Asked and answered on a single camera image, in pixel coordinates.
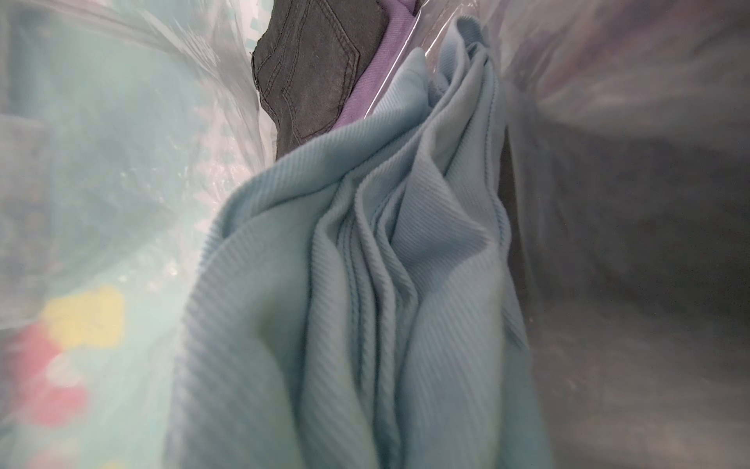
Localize light blue garment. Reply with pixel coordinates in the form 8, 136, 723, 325
163, 16, 554, 468

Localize purple folded garment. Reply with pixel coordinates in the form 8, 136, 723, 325
333, 0, 417, 129

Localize dark grey denim trousers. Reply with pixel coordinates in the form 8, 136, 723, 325
252, 0, 389, 158

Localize clear plastic vacuum bag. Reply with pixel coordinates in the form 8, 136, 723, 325
1, 1, 749, 468

